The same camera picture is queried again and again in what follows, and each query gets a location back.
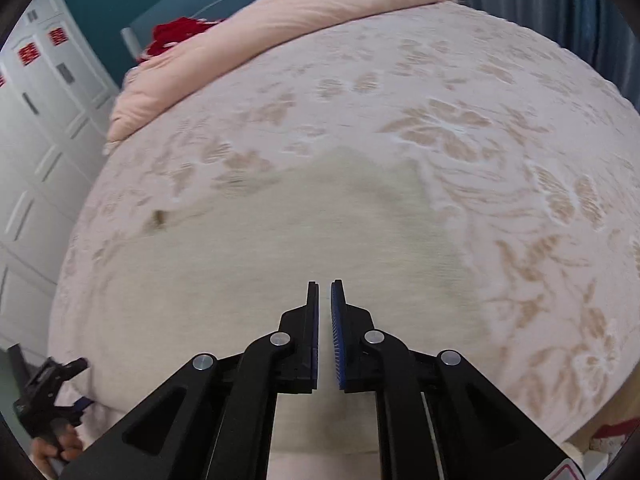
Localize person's left hand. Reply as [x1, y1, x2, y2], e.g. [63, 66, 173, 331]
[30, 425, 83, 478]

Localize red floral mat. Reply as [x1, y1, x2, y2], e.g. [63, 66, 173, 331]
[589, 422, 640, 456]

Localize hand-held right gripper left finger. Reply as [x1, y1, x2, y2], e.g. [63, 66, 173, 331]
[60, 281, 321, 480]

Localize bed with floral bedspread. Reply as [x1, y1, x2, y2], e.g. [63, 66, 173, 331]
[47, 2, 640, 480]

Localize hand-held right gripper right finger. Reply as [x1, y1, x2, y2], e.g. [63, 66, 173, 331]
[329, 279, 581, 480]

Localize beige sweater with black hearts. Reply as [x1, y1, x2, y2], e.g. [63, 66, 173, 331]
[95, 147, 491, 456]

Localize white wardrobe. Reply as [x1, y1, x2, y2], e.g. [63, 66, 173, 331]
[0, 0, 121, 401]

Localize pink duvet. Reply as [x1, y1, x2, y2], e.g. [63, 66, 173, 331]
[102, 0, 463, 156]

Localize blue-grey curtain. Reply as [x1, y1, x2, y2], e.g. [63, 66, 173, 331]
[435, 0, 640, 111]

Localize red cloth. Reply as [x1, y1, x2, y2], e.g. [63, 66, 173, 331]
[137, 16, 223, 65]

